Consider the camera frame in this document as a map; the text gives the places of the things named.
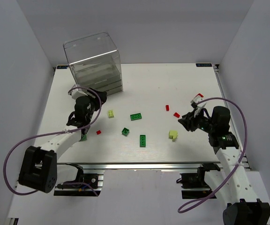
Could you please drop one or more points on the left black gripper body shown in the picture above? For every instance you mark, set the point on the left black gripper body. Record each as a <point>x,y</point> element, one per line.
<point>97,98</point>

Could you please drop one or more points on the clear plastic drawer container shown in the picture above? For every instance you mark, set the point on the clear plastic drawer container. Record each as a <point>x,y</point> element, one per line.
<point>94,61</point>

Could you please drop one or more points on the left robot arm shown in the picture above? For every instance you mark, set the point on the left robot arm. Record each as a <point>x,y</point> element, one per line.
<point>40,169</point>

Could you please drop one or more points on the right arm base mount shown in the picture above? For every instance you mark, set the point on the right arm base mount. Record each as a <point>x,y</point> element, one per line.
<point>193,184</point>

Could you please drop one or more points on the small red lego flat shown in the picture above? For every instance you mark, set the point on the small red lego flat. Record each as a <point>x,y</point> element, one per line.
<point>176,114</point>

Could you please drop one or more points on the yellow square lego brick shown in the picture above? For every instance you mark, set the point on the yellow square lego brick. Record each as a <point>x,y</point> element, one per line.
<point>110,114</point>

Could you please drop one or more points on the green long lego brick front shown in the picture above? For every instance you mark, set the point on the green long lego brick front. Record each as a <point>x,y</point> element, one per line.
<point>142,140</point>

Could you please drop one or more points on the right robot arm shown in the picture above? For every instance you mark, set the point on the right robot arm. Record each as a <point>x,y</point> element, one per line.
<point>243,206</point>

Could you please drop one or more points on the green small lego brick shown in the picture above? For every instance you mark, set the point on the green small lego brick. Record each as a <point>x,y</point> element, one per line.
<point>125,131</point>

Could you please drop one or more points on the yellow lego brick right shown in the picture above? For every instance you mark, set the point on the yellow lego brick right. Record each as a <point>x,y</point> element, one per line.
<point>173,134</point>

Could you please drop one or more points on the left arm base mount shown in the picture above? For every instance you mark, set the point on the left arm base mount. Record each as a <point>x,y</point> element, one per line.
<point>74,180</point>

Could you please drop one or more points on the green long lego brick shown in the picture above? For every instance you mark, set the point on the green long lego brick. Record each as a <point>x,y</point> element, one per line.
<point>136,116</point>
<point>142,140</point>

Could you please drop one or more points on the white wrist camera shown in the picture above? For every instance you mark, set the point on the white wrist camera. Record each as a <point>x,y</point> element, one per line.
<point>194,103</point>
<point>75,94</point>

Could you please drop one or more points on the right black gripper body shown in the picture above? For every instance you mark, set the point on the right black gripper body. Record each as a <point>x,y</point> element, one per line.
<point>191,121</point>

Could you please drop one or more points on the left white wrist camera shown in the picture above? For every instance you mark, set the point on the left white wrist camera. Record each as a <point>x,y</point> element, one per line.
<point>75,94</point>

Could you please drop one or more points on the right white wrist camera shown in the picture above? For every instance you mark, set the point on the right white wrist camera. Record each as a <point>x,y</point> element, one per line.
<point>194,103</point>

